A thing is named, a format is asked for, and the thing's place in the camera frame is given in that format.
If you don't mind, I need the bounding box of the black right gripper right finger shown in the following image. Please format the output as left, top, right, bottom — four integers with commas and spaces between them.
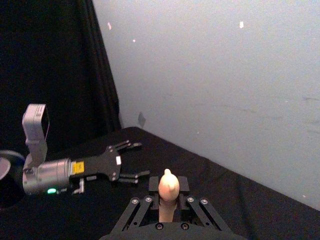
177, 176, 231, 231

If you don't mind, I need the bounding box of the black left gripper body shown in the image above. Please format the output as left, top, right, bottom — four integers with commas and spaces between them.
69, 149, 123, 182

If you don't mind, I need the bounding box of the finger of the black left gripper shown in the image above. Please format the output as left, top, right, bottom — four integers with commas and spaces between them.
107, 139, 143, 153
117, 170, 151, 185

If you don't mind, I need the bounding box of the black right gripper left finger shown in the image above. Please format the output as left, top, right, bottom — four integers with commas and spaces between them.
113, 176, 161, 232

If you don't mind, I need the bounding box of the small white plastic piece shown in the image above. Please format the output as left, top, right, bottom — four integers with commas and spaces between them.
158, 168, 180, 223

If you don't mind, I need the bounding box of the black table cloth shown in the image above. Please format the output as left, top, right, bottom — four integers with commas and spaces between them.
0, 126, 320, 240

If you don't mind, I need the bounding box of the black hanging curtain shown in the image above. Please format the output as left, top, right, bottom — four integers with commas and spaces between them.
0, 0, 123, 157

